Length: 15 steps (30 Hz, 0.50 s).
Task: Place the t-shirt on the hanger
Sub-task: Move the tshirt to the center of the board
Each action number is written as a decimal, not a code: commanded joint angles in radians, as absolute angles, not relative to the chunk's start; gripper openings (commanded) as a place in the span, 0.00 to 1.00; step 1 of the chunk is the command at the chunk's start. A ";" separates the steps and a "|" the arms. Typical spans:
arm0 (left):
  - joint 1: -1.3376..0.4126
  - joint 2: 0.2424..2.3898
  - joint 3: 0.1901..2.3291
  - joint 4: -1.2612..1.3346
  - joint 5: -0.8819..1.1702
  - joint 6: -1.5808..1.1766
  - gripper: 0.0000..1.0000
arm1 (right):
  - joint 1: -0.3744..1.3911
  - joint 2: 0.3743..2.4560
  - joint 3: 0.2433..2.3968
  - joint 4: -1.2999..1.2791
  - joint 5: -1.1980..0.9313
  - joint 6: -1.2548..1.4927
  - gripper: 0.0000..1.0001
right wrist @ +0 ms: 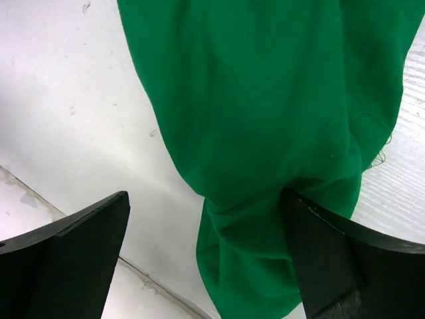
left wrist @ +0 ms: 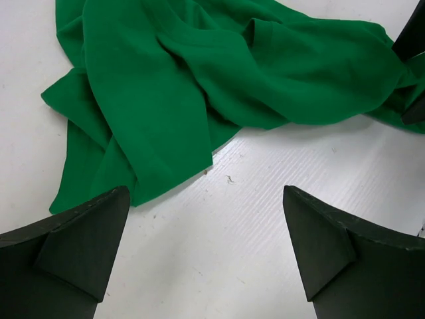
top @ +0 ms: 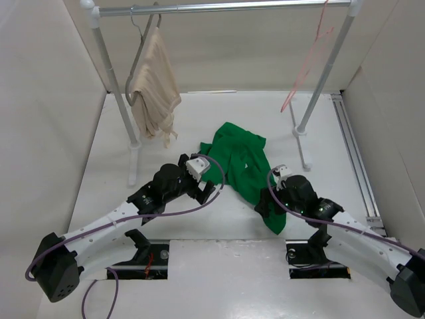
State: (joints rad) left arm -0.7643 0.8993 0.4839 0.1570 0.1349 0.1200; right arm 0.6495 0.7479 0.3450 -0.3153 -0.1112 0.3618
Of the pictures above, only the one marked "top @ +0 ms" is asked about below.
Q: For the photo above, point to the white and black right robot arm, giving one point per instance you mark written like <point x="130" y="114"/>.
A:
<point x="340" y="238"/>

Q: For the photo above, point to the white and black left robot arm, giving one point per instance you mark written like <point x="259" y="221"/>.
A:
<point x="62" y="261"/>

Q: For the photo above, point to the beige cloth on hanger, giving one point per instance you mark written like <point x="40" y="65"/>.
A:
<point x="155" y="92"/>

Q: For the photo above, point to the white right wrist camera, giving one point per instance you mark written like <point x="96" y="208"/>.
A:
<point x="281" y="173"/>

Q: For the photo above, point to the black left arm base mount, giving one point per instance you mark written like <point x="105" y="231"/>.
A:
<point x="150" y="261"/>

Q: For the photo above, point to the green t shirt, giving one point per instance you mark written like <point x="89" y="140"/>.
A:
<point x="240" y="157"/>

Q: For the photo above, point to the aluminium rail on right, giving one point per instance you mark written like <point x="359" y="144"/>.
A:
<point x="373" y="217"/>

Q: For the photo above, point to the grey hanger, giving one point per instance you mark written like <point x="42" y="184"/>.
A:
<point x="143" y="36"/>

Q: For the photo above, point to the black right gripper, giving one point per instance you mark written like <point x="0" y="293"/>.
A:
<point x="262" y="207"/>

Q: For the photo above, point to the white metal clothes rack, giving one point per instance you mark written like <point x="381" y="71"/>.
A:
<point x="94" y="13"/>

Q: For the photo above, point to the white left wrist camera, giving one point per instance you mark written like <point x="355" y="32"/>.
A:
<point x="197" y="167"/>

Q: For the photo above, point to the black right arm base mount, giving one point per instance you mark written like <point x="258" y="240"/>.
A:
<point x="306" y="260"/>

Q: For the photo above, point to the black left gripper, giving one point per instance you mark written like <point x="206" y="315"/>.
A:
<point x="182" y="164"/>

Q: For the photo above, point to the pink wire hanger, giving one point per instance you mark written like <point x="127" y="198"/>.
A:
<point x="320" y="41"/>

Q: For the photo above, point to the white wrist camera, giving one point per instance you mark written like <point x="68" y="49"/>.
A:
<point x="197" y="167"/>
<point x="281" y="173"/>

